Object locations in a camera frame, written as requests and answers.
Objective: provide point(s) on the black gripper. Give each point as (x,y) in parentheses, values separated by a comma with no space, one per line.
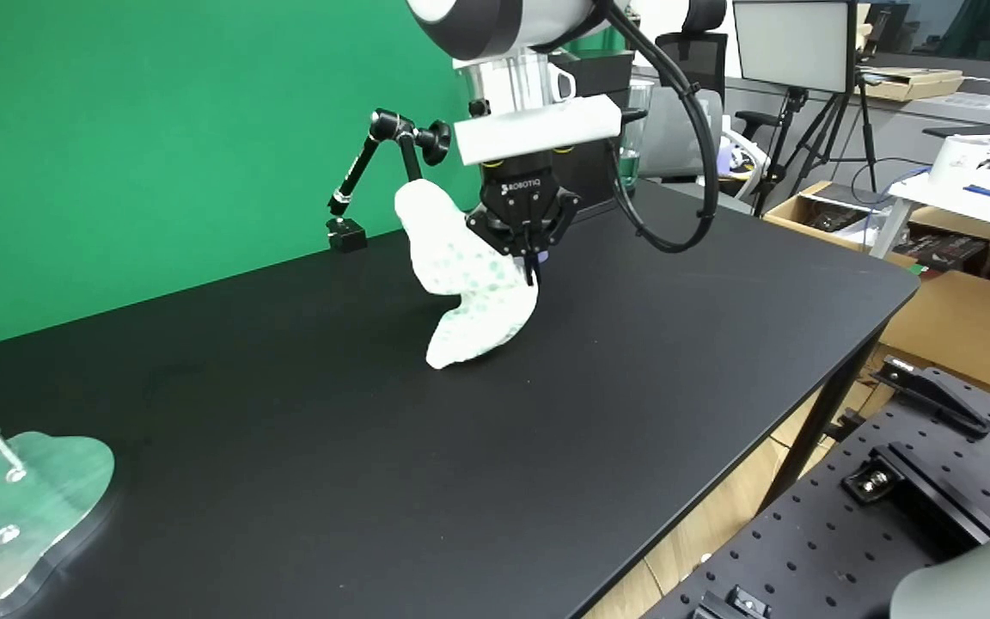
(523,211)

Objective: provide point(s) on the white cloth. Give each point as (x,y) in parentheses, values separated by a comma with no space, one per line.
(450,258)

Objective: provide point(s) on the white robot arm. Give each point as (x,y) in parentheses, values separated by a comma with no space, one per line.
(506,49)

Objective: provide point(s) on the black tripod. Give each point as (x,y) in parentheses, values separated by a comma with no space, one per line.
(809,123)

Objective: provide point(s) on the white screen panel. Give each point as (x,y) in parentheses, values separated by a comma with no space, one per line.
(794,43)

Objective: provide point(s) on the green backdrop curtain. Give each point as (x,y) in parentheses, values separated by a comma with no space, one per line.
(151,145)

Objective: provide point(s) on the black perforated breadboard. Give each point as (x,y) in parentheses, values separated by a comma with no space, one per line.
(896,491)

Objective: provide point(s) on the cardboard box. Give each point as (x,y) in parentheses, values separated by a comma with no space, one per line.
(945,319)

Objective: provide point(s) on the clear acrylic plate with screws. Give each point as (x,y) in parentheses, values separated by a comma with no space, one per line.
(50,484)

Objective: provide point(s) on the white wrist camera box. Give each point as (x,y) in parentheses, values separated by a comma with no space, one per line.
(544,129)

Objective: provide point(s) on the black bracket on breadboard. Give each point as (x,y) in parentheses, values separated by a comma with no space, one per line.
(943,399)

